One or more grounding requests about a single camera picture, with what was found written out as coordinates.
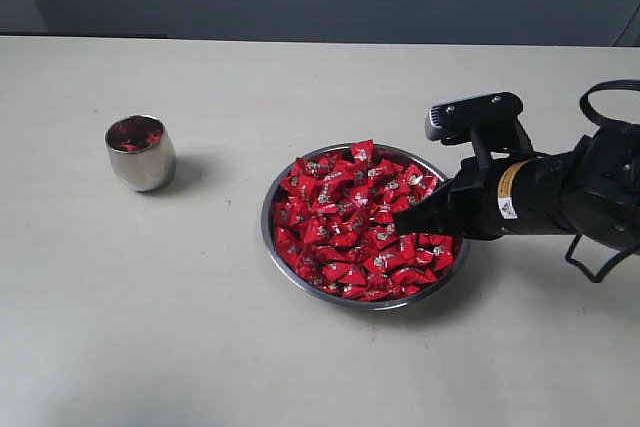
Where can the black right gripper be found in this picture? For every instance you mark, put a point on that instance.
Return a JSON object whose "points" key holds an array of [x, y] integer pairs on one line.
{"points": [[465, 207]]}

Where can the stainless steel plate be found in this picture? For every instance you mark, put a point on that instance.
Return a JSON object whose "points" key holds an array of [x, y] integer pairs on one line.
{"points": [[327, 224]]}

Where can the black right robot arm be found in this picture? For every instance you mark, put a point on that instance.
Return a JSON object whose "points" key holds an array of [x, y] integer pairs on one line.
{"points": [[592, 190]]}

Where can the stainless steel cup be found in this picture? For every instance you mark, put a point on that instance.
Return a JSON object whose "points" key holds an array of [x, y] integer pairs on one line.
{"points": [[145, 170]]}

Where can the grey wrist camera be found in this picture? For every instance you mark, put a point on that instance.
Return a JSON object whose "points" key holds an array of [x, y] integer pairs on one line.
{"points": [[489, 122]]}

